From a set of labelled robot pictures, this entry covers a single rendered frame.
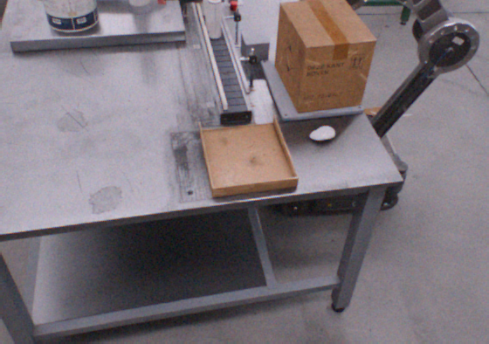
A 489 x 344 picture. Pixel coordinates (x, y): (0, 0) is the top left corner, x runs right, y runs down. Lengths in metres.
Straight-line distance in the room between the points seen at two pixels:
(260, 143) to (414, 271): 1.12
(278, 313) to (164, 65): 1.12
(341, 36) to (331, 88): 0.18
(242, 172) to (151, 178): 0.28
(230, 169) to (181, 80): 0.50
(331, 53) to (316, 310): 1.12
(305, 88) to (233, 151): 0.32
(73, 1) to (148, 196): 0.92
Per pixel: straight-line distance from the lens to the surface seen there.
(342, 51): 1.69
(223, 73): 1.91
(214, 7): 2.03
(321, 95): 1.77
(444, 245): 2.66
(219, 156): 1.63
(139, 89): 1.93
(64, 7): 2.17
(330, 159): 1.67
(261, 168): 1.60
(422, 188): 2.87
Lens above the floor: 1.98
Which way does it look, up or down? 42 degrees down
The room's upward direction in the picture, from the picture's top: 4 degrees clockwise
